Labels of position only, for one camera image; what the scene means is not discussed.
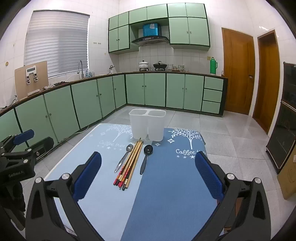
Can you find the green lower kitchen cabinets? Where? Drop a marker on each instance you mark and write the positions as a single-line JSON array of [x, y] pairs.
[[157, 90]]

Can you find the glass jars on counter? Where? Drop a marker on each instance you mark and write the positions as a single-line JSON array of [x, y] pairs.
[[180, 68]]

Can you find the wooden board with clips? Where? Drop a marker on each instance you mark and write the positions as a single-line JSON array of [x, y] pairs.
[[30, 85]]

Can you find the cardboard box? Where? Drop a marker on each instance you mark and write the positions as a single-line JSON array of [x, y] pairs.
[[289, 180]]

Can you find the black wok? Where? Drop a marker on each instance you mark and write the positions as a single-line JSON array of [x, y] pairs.
[[160, 66]]

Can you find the green upper kitchen cabinets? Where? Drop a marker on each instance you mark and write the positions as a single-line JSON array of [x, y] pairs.
[[192, 30]]

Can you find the dark cloth on counter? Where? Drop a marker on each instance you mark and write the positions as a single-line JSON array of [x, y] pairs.
[[56, 84]]

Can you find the white cooking pot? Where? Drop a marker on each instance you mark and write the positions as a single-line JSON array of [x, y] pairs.
[[143, 65]]

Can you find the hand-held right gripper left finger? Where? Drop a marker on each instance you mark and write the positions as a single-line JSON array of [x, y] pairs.
[[87, 178]]

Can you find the black spoon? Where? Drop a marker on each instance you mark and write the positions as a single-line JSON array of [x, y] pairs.
[[147, 149]]

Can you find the green kitchen cabinets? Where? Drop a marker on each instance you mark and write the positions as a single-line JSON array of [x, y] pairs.
[[192, 30], [157, 90]]

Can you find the black range hood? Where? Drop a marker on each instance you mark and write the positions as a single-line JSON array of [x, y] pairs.
[[150, 40]]

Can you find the bottles beside sink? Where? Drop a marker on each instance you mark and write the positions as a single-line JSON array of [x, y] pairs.
[[89, 74]]

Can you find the green thermos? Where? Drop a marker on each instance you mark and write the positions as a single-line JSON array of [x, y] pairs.
[[213, 67]]

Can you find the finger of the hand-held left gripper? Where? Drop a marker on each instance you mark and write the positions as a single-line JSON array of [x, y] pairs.
[[44, 144], [23, 136]]

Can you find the metal spoon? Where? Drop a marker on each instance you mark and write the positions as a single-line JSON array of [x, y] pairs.
[[130, 147]]

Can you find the white two-compartment utensil holder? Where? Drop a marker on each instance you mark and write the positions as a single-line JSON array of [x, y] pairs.
[[138, 125]]

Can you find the dark glass-front cabinet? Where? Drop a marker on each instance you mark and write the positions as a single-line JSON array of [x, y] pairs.
[[284, 120]]

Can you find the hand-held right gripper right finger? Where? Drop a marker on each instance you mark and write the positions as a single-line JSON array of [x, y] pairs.
[[209, 179]]

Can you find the metal kitchen faucet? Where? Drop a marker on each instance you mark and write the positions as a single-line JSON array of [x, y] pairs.
[[81, 67]]

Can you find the blue tree-print tablecloth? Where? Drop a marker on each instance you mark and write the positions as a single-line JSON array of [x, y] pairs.
[[166, 185]]

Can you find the white window blind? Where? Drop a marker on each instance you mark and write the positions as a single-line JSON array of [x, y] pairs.
[[57, 44]]

